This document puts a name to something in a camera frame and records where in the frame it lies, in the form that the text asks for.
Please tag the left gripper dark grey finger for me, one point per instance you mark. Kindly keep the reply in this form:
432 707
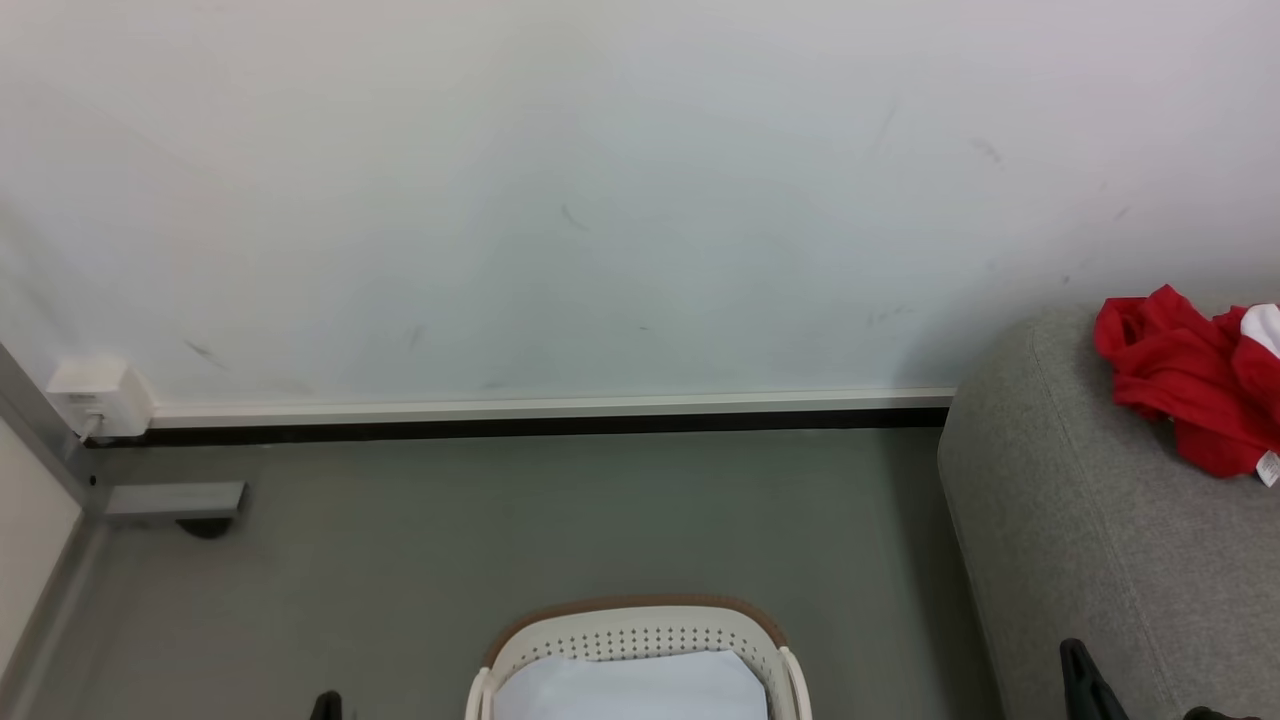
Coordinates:
327 707

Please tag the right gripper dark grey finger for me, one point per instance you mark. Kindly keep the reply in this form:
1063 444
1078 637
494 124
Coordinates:
1222 715
1088 685

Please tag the red garment with white stripes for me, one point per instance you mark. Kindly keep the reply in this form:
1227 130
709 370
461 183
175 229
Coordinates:
1180 380

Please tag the white perforated laundry basket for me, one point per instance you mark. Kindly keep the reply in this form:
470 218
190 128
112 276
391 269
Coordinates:
640 630

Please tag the grey fabric sofa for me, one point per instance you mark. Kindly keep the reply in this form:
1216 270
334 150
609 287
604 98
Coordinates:
1080 520

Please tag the pale blue white cloth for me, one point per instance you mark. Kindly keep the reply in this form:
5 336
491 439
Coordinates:
630 690

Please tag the white and black baseboard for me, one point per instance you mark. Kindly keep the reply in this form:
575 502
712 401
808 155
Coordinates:
500 408

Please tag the grey metal floor bracket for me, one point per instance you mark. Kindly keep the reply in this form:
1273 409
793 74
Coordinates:
175 498

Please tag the white wall outlet box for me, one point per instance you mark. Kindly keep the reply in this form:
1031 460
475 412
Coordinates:
100 395

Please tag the grey metal partition frame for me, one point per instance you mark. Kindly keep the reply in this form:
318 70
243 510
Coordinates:
40 430

